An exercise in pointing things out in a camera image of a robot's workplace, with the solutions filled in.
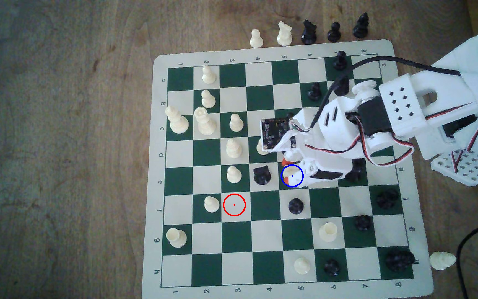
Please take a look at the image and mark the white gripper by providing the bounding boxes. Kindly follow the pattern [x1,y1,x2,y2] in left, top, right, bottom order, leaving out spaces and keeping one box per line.
[281,97,368,187]

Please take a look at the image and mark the black pawn chess piece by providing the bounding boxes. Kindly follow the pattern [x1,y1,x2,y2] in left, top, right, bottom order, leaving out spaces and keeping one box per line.
[327,22,342,43]
[354,214,373,232]
[345,159,367,184]
[333,74,350,97]
[307,82,323,102]
[324,258,342,278]
[332,50,348,71]
[287,197,305,215]

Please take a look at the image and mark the black knight chess piece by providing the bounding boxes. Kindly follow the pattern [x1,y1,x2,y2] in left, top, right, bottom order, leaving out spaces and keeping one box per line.
[300,19,318,45]
[253,165,272,186]

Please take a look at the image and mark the white rook chess piece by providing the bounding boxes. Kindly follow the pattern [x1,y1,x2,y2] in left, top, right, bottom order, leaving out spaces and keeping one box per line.
[319,222,339,244]
[166,227,188,249]

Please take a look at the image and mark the white bishop chess piece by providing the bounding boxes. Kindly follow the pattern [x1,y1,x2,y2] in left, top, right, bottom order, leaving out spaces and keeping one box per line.
[429,251,458,272]
[226,138,243,159]

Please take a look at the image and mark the green and cream chess mat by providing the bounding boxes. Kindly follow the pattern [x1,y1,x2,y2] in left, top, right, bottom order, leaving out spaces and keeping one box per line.
[141,39,435,299]

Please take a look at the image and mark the black rook chess piece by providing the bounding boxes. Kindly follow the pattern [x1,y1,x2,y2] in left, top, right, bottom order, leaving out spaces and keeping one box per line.
[375,189,401,211]

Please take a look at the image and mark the white queen chess piece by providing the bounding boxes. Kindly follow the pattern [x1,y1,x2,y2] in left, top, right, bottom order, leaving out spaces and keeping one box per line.
[194,106,218,136]

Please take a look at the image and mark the white king chess piece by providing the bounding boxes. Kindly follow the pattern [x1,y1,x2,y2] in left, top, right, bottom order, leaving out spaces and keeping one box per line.
[165,105,190,135]

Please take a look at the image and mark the black bishop chess piece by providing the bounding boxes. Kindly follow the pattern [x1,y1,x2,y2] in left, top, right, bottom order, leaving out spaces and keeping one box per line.
[352,12,370,40]

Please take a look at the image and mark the white perforated plate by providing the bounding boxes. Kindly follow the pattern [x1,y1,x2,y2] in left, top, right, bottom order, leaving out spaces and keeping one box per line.
[430,150,478,187]

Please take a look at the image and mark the black camera circuit board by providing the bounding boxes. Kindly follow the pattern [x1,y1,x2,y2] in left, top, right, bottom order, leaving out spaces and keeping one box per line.
[260,118,296,150]

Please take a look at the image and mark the red white black servo wires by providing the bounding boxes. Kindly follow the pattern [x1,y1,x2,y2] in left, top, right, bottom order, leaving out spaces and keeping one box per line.
[346,114,415,168]

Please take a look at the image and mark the black camera cable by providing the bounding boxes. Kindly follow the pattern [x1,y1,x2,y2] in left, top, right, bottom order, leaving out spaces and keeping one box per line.
[310,56,464,130]

